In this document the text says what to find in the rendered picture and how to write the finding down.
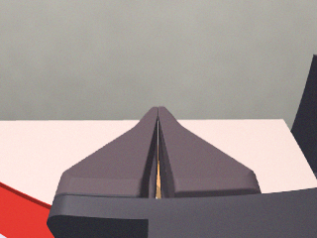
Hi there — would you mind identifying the red scrap tray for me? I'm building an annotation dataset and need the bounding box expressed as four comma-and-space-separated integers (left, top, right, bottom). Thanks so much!
0, 182, 54, 238

